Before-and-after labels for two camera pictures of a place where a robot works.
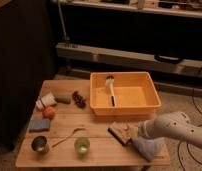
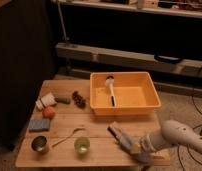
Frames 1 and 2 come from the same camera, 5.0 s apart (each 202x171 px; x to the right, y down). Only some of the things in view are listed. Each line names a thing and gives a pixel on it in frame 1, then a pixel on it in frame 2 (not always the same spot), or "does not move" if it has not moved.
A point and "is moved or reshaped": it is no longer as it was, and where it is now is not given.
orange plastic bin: x=135 y=93 does not move
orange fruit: x=49 y=112 does not move
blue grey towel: x=148 y=147 is moved or reshaped
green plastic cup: x=82 y=145 does not move
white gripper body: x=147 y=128 → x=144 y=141
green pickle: x=65 y=100 does not move
